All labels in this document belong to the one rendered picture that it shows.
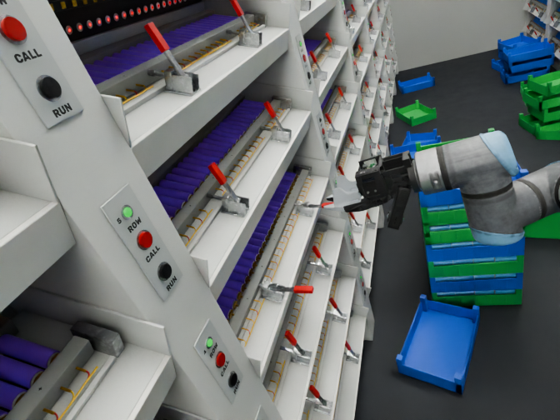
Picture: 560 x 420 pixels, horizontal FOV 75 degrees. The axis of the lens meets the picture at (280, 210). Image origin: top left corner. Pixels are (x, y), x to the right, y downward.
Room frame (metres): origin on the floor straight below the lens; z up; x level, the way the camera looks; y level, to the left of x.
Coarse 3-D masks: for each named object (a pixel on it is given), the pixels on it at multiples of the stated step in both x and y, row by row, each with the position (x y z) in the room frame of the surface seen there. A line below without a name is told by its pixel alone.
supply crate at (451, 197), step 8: (520, 168) 0.89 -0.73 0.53; (520, 176) 0.84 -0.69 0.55; (440, 192) 0.93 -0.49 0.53; (448, 192) 0.92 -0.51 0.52; (456, 192) 0.91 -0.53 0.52; (424, 200) 0.94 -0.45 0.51; (432, 200) 0.94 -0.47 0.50; (440, 200) 0.93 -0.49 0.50; (448, 200) 0.92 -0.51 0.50; (456, 200) 0.91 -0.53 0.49
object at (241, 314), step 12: (300, 180) 0.85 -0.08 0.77; (300, 192) 0.82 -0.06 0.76; (288, 204) 0.76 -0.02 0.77; (288, 216) 0.72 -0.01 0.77; (276, 228) 0.67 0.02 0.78; (276, 240) 0.64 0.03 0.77; (264, 252) 0.60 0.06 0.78; (264, 264) 0.57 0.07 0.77; (252, 276) 0.54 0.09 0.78; (264, 276) 0.55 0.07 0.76; (252, 288) 0.51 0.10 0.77; (252, 300) 0.50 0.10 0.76; (240, 312) 0.47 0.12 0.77; (240, 324) 0.44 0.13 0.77
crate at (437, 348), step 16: (432, 304) 0.93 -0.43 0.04; (448, 304) 0.89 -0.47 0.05; (416, 320) 0.89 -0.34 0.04; (432, 320) 0.89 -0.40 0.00; (448, 320) 0.87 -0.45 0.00; (464, 320) 0.85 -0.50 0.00; (416, 336) 0.85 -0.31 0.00; (432, 336) 0.83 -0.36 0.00; (448, 336) 0.81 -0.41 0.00; (464, 336) 0.79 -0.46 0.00; (400, 352) 0.78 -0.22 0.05; (416, 352) 0.79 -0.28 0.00; (432, 352) 0.77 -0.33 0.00; (448, 352) 0.75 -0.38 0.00; (464, 352) 0.73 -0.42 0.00; (400, 368) 0.74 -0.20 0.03; (416, 368) 0.74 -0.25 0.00; (432, 368) 0.72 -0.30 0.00; (448, 368) 0.70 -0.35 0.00; (464, 368) 0.65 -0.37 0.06; (448, 384) 0.64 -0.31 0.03; (464, 384) 0.63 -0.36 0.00
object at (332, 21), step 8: (336, 8) 1.53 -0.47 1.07; (344, 8) 1.60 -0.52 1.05; (328, 16) 1.55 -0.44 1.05; (336, 16) 1.54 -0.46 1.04; (320, 24) 1.57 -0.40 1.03; (328, 24) 1.55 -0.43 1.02; (336, 24) 1.54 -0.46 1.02; (344, 24) 1.54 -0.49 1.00; (344, 64) 1.54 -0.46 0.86; (344, 72) 1.54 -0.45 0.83; (352, 72) 1.53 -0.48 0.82; (352, 80) 1.53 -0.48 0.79; (360, 104) 1.54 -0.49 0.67; (352, 112) 1.54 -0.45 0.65; (360, 112) 1.53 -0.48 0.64; (352, 120) 1.54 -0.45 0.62; (360, 120) 1.53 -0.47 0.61; (368, 136) 1.60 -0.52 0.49; (368, 152) 1.53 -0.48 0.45; (360, 160) 1.55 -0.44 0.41
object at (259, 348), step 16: (304, 160) 0.93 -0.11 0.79; (320, 160) 0.91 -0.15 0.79; (320, 176) 0.91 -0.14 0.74; (304, 192) 0.84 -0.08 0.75; (320, 192) 0.83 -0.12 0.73; (320, 208) 0.82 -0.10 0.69; (304, 224) 0.71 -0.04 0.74; (288, 240) 0.66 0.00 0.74; (304, 240) 0.66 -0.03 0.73; (288, 256) 0.61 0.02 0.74; (304, 256) 0.65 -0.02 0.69; (272, 272) 0.57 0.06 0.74; (288, 272) 0.57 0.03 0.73; (272, 304) 0.50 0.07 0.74; (288, 304) 0.53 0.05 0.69; (256, 320) 0.47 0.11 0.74; (272, 320) 0.46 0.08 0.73; (256, 336) 0.44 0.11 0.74; (272, 336) 0.43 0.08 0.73; (256, 352) 0.41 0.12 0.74; (256, 368) 0.36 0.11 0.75
